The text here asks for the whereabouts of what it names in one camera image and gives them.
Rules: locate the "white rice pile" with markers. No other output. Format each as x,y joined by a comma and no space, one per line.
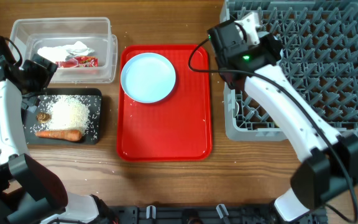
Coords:
81,112

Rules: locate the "grey dishwasher rack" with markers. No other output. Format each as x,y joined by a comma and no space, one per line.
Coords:
320,52

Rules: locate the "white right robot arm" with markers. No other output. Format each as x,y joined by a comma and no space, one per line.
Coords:
329,160

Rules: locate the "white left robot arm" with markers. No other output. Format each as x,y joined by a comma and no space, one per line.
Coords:
29,192

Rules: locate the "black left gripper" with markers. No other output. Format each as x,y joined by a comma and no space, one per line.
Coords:
43,74

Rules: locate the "orange carrot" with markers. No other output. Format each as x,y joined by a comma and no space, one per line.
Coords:
72,135

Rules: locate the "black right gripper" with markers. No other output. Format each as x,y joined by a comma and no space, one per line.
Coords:
266,44

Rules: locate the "red snack wrapper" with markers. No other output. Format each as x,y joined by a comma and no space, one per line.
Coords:
81,61

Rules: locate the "black waste tray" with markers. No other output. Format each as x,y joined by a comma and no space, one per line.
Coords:
57,91

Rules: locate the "clear plastic bin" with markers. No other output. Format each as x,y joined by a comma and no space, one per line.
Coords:
30,35

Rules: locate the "white tissue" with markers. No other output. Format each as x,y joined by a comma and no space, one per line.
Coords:
65,52

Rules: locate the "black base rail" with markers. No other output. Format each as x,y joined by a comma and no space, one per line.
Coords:
218,214

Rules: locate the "light blue plate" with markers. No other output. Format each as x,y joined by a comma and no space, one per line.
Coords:
148,78

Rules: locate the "brown mushroom piece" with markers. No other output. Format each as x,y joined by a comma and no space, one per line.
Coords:
43,117

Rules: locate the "red plastic tray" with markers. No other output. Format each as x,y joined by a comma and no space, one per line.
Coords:
178,128

